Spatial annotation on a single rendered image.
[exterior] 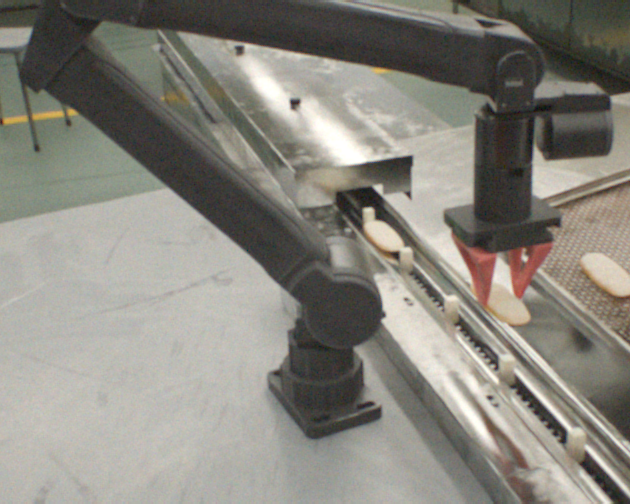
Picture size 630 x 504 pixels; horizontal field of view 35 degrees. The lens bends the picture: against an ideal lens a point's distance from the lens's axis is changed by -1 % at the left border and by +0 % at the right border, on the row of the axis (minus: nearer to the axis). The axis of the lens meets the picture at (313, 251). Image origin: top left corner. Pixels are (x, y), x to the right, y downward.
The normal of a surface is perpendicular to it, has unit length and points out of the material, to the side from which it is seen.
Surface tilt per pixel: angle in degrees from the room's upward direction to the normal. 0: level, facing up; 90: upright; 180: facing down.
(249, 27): 93
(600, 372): 0
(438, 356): 0
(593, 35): 90
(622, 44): 90
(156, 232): 0
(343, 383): 90
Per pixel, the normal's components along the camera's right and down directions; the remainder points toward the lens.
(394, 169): 0.29, 0.40
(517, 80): 0.07, 0.43
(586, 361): -0.05, -0.90
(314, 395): -0.16, 0.44
